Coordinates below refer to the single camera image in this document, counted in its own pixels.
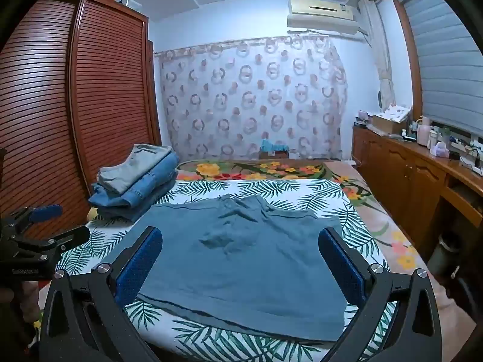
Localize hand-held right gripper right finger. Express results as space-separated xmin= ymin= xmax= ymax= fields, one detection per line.
xmin=318 ymin=227 xmax=443 ymax=362

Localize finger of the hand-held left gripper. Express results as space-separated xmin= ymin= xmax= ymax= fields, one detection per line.
xmin=3 ymin=204 xmax=63 ymax=231
xmin=11 ymin=225 xmax=91 ymax=258

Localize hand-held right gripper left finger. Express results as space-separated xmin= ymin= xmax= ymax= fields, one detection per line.
xmin=39 ymin=226 xmax=164 ymax=362

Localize teal pants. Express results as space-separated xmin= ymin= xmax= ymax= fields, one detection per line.
xmin=136 ymin=193 xmax=350 ymax=342

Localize grey folded pants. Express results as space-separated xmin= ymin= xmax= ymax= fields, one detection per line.
xmin=98 ymin=144 xmax=173 ymax=194

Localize person's left hand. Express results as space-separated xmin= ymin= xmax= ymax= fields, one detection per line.
xmin=21 ymin=281 xmax=40 ymax=312

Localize light blue folded jeans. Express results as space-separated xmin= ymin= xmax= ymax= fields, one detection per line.
xmin=88 ymin=153 xmax=180 ymax=208

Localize dark trash bin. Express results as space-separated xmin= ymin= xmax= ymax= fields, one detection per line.
xmin=428 ymin=232 xmax=463 ymax=277

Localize palm leaf print bedsheet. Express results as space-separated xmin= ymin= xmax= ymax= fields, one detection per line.
xmin=56 ymin=178 xmax=398 ymax=362

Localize wooden sideboard cabinet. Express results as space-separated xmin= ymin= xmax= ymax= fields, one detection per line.
xmin=352 ymin=124 xmax=483 ymax=262

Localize brown slatted wardrobe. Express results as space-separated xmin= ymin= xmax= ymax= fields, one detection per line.
xmin=0 ymin=0 xmax=163 ymax=230

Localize floral blanket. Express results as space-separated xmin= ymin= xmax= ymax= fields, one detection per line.
xmin=176 ymin=158 xmax=470 ymax=348

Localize box with blue cloth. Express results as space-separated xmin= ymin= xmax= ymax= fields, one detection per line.
xmin=258 ymin=139 xmax=290 ymax=160

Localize small purple box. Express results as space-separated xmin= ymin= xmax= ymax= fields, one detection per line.
xmin=430 ymin=141 xmax=451 ymax=158

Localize cardboard box with floral cloth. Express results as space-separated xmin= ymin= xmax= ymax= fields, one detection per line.
xmin=372 ymin=104 xmax=413 ymax=134

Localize pink bottle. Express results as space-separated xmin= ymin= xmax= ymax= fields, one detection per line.
xmin=417 ymin=116 xmax=432 ymax=146

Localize tied beige curtain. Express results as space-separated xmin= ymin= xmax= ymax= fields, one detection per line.
xmin=358 ymin=0 xmax=398 ymax=113

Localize grey window blind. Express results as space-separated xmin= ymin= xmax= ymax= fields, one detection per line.
xmin=397 ymin=0 xmax=483 ymax=137

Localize ring pattern curtain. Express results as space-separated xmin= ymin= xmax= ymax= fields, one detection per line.
xmin=156 ymin=36 xmax=348 ymax=161

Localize wall air conditioner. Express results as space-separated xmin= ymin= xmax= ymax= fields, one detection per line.
xmin=287 ymin=0 xmax=360 ymax=37

